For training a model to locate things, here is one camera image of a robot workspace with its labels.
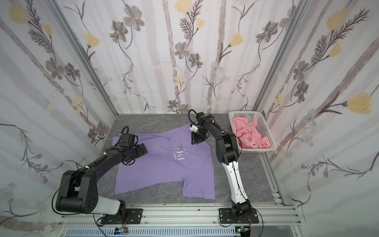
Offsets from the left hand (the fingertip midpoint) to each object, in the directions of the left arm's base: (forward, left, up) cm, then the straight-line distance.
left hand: (142, 150), depth 92 cm
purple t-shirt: (-1, -18, -5) cm, 19 cm away
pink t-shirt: (+8, -69, +3) cm, 69 cm away
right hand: (+11, -36, -2) cm, 37 cm away
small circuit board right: (-43, -57, -8) cm, 71 cm away
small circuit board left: (-41, +4, -5) cm, 42 cm away
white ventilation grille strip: (-42, +10, -6) cm, 43 cm away
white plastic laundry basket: (+18, -84, 0) cm, 86 cm away
